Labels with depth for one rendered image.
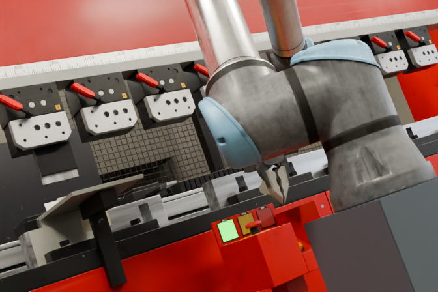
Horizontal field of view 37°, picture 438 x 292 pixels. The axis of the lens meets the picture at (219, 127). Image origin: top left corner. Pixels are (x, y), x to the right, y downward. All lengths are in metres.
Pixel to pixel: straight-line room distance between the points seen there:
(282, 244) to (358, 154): 0.63
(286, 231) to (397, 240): 0.69
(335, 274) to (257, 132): 0.23
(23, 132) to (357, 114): 1.04
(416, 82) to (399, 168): 2.63
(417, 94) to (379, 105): 2.61
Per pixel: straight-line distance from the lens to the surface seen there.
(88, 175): 2.35
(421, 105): 3.52
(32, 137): 1.74
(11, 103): 1.72
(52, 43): 1.86
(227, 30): 1.03
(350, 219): 0.89
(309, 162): 2.16
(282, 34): 1.41
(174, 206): 2.15
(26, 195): 2.27
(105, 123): 1.82
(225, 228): 1.60
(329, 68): 0.92
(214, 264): 1.74
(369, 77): 0.93
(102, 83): 1.86
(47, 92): 1.80
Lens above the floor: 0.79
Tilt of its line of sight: 9 degrees up
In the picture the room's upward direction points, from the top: 19 degrees counter-clockwise
